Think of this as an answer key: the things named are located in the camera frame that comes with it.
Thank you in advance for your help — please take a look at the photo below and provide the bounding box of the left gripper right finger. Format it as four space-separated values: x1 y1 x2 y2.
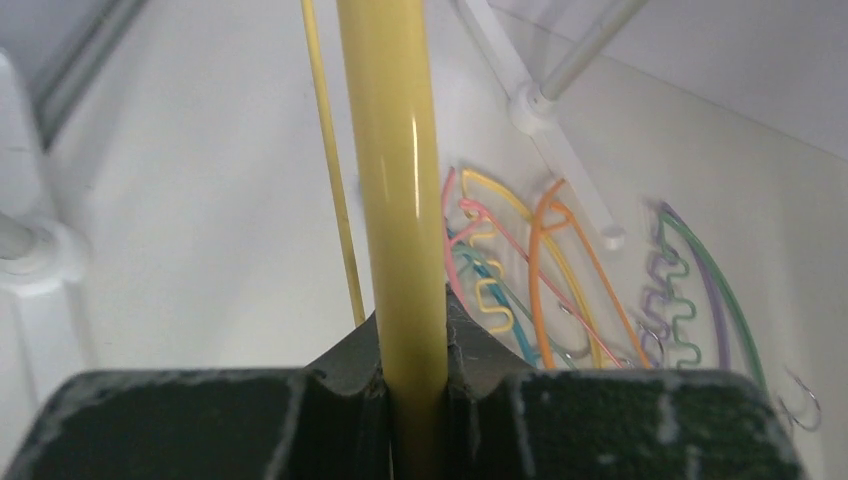
446 293 805 479

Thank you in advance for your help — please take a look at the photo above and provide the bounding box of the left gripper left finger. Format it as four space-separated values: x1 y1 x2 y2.
5 319 389 479

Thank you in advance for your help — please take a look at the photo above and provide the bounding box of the teal wavy hanger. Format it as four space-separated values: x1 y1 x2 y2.
657 214 703 369

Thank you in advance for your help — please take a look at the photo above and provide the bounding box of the pink hanger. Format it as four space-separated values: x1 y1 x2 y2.
442 168 636 369

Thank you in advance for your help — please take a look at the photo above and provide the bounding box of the green smooth hanger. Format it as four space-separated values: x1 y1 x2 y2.
654 202 768 390

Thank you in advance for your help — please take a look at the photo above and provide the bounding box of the yellow smooth hanger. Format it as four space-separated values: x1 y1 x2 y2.
336 1 448 479

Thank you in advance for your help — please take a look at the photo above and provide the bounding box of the yellow wavy hanger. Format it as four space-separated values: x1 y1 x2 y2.
460 168 608 368

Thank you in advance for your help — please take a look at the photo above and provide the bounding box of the blue wavy hanger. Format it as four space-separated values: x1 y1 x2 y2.
455 241 539 367

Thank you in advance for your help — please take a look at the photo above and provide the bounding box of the purple wavy hanger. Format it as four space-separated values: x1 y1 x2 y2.
639 201 731 370

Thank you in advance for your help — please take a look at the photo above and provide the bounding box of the chrome and white garment rack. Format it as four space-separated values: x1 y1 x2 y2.
1 1 644 298

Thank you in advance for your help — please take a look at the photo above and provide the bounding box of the aluminium frame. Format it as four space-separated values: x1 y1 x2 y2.
28 0 146 148

